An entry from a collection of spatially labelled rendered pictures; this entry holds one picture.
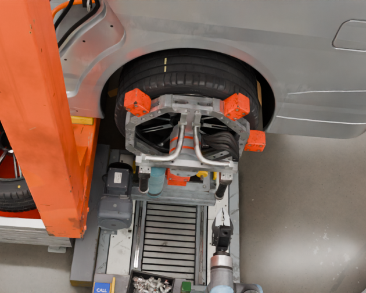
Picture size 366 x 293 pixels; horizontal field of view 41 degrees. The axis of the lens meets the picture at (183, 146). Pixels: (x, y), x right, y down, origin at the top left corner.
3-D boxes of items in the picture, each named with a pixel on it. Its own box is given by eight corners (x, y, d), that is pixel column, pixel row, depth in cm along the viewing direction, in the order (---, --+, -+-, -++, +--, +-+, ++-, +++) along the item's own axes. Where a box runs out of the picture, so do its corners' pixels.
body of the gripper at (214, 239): (211, 232, 211) (210, 260, 205) (214, 225, 203) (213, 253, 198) (228, 233, 211) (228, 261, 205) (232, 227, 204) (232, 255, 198)
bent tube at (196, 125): (231, 129, 211) (236, 116, 202) (232, 170, 202) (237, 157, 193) (191, 126, 210) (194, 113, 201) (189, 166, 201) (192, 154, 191)
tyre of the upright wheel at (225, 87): (277, 52, 214) (126, 25, 203) (281, 97, 202) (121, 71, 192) (233, 129, 270) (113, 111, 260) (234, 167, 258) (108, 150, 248)
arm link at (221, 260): (212, 264, 194) (236, 266, 195) (212, 252, 197) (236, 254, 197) (208, 270, 202) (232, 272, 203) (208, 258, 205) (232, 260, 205)
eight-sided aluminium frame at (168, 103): (233, 162, 249) (258, 101, 202) (233, 174, 246) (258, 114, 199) (126, 153, 246) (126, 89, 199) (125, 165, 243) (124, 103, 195)
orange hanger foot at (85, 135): (101, 116, 262) (98, 77, 232) (88, 207, 236) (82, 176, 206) (70, 113, 261) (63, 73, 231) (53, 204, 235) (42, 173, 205)
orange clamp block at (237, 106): (233, 106, 208) (249, 97, 202) (234, 122, 205) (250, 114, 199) (222, 100, 205) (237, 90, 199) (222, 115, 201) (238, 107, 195)
